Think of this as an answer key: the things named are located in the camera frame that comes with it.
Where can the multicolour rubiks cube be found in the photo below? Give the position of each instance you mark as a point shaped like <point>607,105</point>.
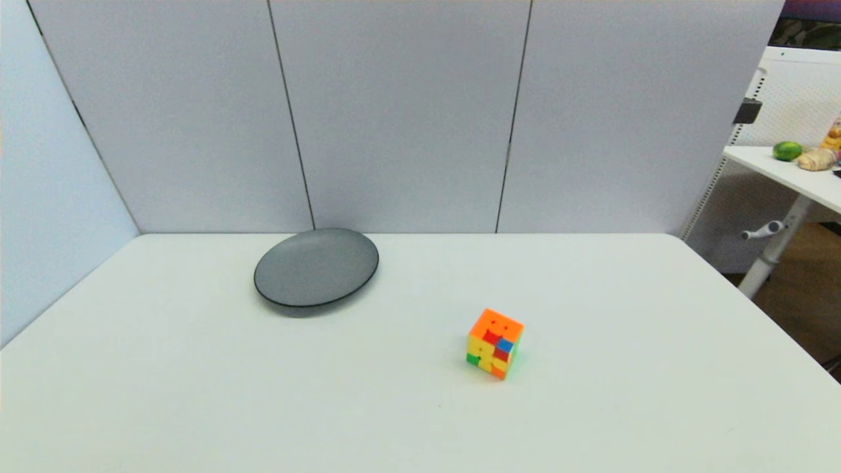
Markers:
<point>494,343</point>

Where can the grey round plate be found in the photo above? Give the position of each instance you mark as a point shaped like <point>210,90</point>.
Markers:
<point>315,266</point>

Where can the black clip on panel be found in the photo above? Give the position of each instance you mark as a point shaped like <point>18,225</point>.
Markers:
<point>748,110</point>

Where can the white side desk top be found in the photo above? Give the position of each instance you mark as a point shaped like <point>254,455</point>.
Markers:
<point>788,174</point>

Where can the green lime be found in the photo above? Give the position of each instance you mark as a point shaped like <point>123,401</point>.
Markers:
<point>786,151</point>

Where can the white pegboard panel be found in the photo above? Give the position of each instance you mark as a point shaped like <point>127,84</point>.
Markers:
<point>798,98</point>

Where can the beige ginger root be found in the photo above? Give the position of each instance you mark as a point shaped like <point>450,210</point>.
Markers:
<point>816,159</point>

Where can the yellow packaged item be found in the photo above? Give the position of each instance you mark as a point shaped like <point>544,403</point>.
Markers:
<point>834,135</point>

